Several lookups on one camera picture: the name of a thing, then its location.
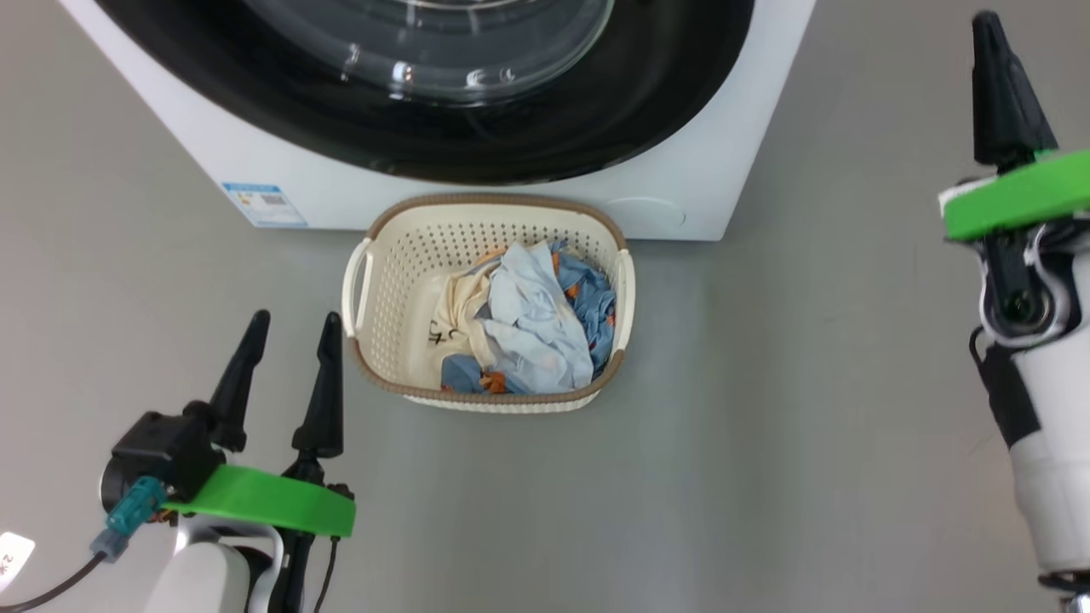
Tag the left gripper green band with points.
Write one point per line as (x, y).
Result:
(272, 502)

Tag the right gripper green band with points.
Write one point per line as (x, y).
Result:
(1022, 196)

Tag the blue garment with orange print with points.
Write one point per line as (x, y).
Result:
(596, 306)

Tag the black round glass washer door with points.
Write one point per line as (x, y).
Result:
(596, 94)

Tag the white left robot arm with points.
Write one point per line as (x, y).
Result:
(200, 575)

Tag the cream perforated laundry basket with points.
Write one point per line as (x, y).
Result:
(400, 281)

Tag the white front-load washing machine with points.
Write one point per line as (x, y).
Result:
(213, 145)

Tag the blue energy label sticker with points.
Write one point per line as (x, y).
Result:
(266, 204)

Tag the white paper tag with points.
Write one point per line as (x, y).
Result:
(13, 562)

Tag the round filter cover panel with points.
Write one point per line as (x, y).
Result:
(647, 213)

